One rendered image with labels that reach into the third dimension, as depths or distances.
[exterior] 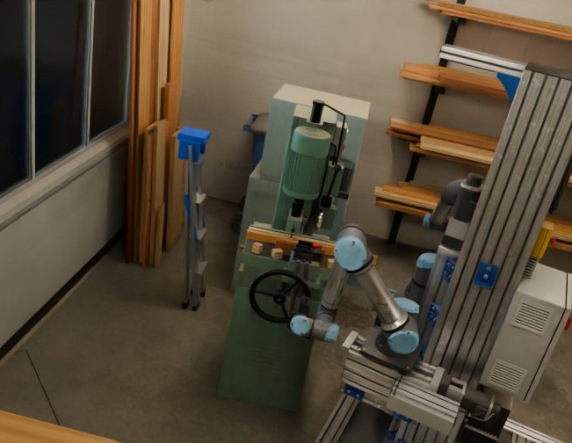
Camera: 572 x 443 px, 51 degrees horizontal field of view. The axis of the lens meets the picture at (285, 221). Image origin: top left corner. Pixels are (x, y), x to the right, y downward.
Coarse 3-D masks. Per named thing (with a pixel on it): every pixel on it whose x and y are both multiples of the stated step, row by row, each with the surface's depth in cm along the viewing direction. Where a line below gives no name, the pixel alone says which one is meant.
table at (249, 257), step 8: (248, 240) 301; (256, 240) 302; (248, 248) 294; (264, 248) 297; (272, 248) 298; (248, 256) 289; (256, 256) 289; (264, 256) 290; (288, 256) 294; (328, 256) 301; (248, 264) 291; (256, 264) 291; (264, 264) 290; (272, 264) 290; (280, 264) 289; (288, 264) 289; (320, 264) 292; (320, 272) 290; (328, 272) 289; (288, 280) 282; (352, 280) 290
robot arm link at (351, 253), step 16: (352, 240) 218; (336, 256) 220; (352, 256) 218; (368, 256) 222; (352, 272) 223; (368, 272) 223; (368, 288) 226; (384, 288) 227; (384, 304) 227; (384, 320) 231; (400, 320) 230; (400, 336) 228; (416, 336) 230; (400, 352) 233
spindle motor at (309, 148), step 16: (304, 128) 280; (304, 144) 272; (320, 144) 272; (288, 160) 283; (304, 160) 275; (320, 160) 277; (288, 176) 283; (304, 176) 278; (320, 176) 281; (288, 192) 284; (304, 192) 282
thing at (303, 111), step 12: (300, 108) 306; (324, 120) 294; (336, 120) 297; (288, 144) 300; (288, 156) 303; (324, 168) 304; (276, 204) 315; (276, 216) 317; (312, 216) 315; (276, 228) 320; (312, 228) 318
